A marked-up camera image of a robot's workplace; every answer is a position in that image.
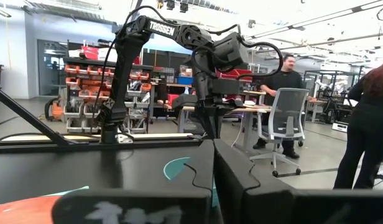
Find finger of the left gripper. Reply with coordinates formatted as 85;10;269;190
214;107;226;140
204;107;216;140

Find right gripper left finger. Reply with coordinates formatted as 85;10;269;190
51;139;215;224

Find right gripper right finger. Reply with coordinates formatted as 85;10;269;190
213;138;383;224

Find teal green bowl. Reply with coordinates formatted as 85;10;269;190
162;156;219;208

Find teal handled cutlery piece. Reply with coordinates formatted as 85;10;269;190
42;185;90;197

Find red round plate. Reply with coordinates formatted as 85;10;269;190
0;195;61;224

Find wooden top work desk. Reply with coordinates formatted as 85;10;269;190
157;99;273;153

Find blue storage bin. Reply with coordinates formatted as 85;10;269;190
176;76;194;86

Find small cardboard box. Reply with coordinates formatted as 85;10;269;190
179;65;193;78

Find pale wooden side board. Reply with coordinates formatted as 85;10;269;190
0;133;195;142

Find white mesh office chair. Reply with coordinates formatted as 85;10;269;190
249;87;310;178

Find person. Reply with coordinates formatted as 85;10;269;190
252;54;306;160
333;58;383;190

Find white floor box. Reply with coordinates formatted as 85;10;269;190
331;121;349;133

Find shelf rack with orange bins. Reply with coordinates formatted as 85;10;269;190
62;57;154;134

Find orange shop vacuum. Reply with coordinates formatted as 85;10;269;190
44;95;67;123

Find red box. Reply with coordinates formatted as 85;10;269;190
81;45;99;60

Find glass door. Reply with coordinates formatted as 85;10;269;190
37;39;68;96

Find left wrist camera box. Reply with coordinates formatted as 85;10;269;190
211;77;242;96

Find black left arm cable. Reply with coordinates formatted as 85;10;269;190
90;5;284;134

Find black metal frame cell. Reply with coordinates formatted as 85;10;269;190
303;70;363;125

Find black diagonal frame strut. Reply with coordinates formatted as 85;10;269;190
0;80;83;146

